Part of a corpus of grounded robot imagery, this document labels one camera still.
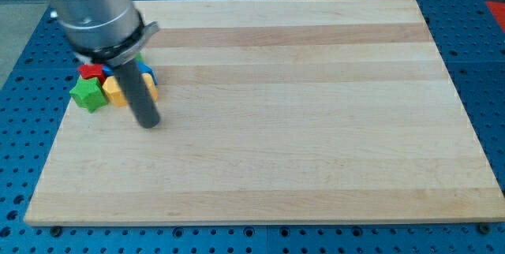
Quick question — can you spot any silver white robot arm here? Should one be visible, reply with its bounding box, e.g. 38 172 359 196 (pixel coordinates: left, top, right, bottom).
48 0 159 68

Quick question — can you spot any red object at right edge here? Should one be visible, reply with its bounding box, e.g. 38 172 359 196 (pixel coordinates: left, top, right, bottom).
486 1 505 32

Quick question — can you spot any green wooden star block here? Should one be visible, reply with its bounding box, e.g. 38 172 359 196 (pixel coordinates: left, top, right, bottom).
69 77 108 113

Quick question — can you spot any light wooden board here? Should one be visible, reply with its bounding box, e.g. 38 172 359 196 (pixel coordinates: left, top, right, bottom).
24 0 504 226

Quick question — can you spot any yellow wooden block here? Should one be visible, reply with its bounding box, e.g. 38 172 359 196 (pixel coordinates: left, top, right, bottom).
102 73 159 107

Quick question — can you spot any blue wooden block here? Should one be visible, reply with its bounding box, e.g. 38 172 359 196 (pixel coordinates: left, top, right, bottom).
103 60 158 85

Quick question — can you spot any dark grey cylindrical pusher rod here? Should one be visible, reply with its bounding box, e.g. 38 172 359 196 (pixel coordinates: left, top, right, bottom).
112 60 160 129

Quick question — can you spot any red wooden block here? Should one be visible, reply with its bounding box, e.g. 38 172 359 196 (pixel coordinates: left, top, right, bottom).
77 64 107 84

